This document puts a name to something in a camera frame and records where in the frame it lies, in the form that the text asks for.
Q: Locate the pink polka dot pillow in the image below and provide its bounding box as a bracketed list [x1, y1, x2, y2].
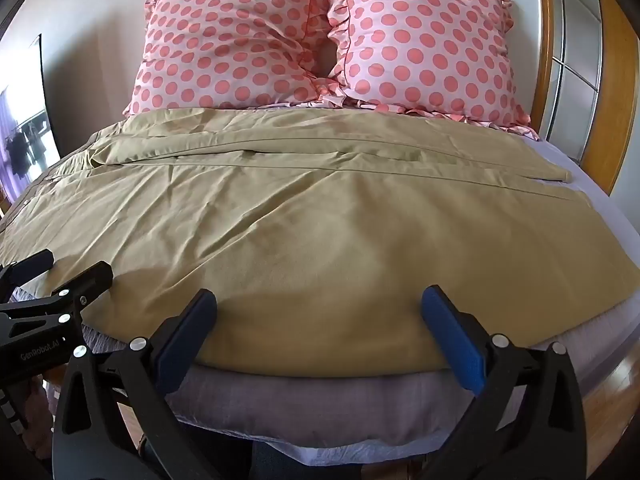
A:
[122, 0, 346, 117]
[320, 0, 542, 142]

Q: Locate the bed with lavender sheet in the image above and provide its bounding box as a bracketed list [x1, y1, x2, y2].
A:
[0, 95, 640, 467]

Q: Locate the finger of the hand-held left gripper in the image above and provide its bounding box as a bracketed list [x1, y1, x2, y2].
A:
[0, 260, 115, 322]
[0, 248, 56, 288]

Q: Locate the wooden framed mirror door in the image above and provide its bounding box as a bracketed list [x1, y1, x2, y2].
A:
[442, 0, 640, 197]

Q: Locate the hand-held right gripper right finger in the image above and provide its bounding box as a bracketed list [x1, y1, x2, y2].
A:
[420, 285, 589, 480]

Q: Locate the olive green bed sheet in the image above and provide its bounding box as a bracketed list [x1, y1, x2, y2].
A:
[0, 107, 594, 379]

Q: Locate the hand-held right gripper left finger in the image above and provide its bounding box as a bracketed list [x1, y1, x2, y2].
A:
[50, 287, 219, 480]

